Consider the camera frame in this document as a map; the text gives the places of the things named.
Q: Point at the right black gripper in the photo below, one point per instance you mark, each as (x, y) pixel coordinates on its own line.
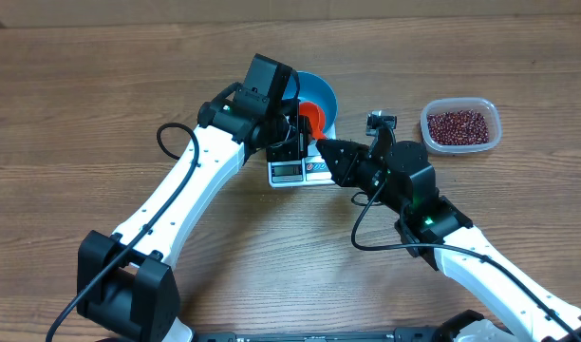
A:
(344, 170)

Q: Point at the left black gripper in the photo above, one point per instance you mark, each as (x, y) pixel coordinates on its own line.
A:
(300, 148)

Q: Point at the orange measuring scoop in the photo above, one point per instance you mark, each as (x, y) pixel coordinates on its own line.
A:
(316, 117)

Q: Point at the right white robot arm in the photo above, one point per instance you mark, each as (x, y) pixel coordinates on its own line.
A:
(399, 176)

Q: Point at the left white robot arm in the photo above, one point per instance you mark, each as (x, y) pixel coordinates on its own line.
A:
(125, 280)

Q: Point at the white digital kitchen scale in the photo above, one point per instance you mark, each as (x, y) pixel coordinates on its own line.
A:
(297, 162)

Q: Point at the blue metal bowl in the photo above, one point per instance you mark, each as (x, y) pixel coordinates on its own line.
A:
(313, 89)

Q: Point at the clear plastic container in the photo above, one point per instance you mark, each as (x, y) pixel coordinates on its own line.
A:
(485, 107)

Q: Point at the red beans in container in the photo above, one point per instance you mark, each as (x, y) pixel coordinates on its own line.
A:
(462, 127)

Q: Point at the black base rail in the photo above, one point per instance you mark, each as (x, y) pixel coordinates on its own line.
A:
(410, 334)

